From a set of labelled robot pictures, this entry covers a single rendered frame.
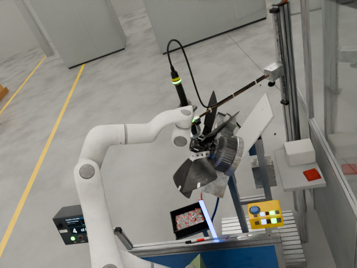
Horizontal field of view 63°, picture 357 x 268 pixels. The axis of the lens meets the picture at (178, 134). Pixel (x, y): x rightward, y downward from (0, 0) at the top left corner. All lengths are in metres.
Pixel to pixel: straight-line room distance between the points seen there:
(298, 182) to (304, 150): 0.21
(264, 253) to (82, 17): 7.72
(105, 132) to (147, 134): 0.18
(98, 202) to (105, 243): 0.16
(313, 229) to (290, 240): 0.25
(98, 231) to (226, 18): 6.40
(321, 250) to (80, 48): 7.75
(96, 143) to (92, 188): 0.19
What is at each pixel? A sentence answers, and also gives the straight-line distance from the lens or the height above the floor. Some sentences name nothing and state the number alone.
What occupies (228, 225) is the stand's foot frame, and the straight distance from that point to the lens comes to 2.76.
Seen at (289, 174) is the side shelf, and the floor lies 0.86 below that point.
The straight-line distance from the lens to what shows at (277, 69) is 1.86.
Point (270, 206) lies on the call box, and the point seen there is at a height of 1.07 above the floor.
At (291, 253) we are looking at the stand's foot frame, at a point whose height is 0.08.
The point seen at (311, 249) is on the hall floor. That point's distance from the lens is 2.68.
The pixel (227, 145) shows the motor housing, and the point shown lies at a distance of 1.77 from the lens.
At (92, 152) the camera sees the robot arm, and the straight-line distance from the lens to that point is 1.27.
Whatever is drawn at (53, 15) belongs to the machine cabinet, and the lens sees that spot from 8.81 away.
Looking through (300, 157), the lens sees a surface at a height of 0.93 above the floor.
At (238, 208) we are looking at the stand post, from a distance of 2.28.
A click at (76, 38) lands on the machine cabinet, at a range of 8.83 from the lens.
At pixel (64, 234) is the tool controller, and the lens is 1.83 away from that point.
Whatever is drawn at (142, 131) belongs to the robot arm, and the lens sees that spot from 1.25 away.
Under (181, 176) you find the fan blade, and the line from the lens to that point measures 1.94.
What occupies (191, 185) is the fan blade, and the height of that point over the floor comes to 1.17.
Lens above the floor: 2.30
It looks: 34 degrees down
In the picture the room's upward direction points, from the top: 21 degrees counter-clockwise
